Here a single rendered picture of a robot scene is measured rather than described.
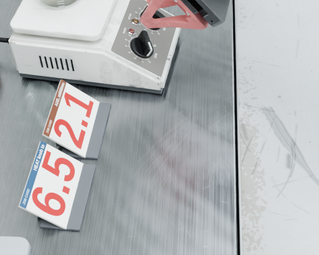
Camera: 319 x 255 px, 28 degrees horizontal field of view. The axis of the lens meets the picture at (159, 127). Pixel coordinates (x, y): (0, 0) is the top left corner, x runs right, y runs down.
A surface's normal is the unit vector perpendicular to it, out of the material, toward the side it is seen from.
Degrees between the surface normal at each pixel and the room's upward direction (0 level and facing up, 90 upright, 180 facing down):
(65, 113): 40
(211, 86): 0
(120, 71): 90
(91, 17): 0
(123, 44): 30
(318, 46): 0
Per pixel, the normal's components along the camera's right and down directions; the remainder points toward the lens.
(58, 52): -0.21, 0.74
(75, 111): 0.60, -0.46
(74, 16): -0.04, -0.66
